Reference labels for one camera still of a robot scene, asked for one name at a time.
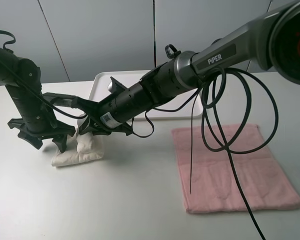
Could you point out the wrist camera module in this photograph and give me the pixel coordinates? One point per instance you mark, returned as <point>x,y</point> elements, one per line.
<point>59,99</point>
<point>115,87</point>

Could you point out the cream white towel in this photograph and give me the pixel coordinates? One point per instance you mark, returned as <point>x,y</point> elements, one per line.
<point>80,149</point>

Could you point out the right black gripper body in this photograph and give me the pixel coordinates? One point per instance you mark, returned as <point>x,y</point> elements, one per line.
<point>113,112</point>

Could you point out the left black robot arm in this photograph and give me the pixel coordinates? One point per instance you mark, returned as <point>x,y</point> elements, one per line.
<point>21,78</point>

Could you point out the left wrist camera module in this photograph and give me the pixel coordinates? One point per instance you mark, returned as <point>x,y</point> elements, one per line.
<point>59,99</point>

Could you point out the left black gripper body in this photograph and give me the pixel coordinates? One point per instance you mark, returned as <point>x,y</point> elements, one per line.
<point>38,121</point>

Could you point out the pink towel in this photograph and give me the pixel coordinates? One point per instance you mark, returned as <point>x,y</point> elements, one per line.
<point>214,182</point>

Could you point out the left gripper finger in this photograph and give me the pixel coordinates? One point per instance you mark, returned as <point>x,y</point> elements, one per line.
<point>34,141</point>
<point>60,141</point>

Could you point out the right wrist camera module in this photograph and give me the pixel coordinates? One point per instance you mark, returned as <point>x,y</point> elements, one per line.
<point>115,87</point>

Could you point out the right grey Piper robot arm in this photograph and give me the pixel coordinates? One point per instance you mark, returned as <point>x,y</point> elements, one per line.
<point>272,40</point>

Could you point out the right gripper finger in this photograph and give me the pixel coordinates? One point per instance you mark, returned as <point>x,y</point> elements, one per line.
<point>97,130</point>
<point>85,126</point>

